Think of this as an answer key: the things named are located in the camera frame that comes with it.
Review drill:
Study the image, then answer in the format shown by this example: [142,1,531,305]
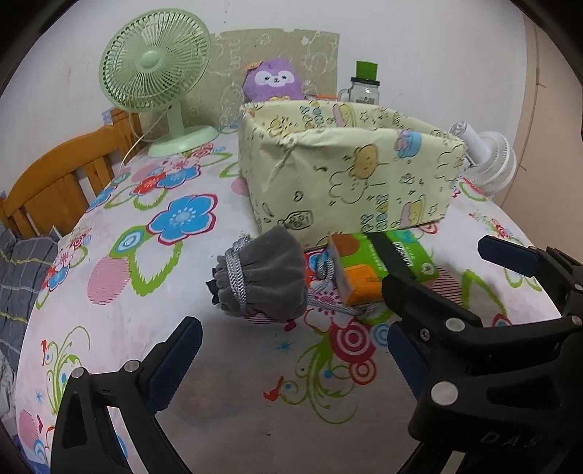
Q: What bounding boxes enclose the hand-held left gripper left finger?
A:
[51,316,203,474]

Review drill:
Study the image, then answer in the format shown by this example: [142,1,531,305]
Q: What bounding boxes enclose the white fan cable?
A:
[121,112,153,167]

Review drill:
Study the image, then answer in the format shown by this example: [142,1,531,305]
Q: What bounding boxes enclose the purple plush toy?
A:
[242,58,305,103]

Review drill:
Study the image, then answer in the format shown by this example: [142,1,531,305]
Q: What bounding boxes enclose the glass mug with green lid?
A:
[337,61,381,106]

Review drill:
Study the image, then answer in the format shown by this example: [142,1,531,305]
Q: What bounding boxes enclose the green orange tissue packet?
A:
[328,229,440,307]

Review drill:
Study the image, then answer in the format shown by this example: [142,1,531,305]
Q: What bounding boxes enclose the grey drawstring pouch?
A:
[206,226,379,324]

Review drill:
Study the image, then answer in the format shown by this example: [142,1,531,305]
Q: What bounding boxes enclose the beige wooden door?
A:
[524,18,583,219]

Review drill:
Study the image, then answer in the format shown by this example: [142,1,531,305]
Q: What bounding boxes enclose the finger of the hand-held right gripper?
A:
[368,232,583,363]
[477,236,547,280]

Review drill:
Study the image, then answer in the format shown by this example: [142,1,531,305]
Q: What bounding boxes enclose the yellow cartoon printed box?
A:
[238,99,467,237]

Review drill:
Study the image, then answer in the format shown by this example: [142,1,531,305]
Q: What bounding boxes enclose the green desk fan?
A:
[99,11,220,158]

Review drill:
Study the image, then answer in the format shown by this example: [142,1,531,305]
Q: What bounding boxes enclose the green cartoon printed board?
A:
[139,30,340,135]

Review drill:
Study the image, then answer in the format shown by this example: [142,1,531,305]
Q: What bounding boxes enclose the white floor fan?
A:
[449,121,517,198]

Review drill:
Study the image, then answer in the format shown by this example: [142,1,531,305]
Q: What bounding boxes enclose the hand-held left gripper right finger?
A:
[387,320,583,474]

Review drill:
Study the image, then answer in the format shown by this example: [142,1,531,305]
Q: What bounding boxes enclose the wooden chair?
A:
[0,108,146,238]

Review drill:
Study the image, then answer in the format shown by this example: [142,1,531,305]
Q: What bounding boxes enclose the grey plaid bedding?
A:
[0,228,62,388]

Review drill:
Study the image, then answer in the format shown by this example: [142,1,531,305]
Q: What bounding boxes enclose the floral tablecloth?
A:
[16,128,566,474]

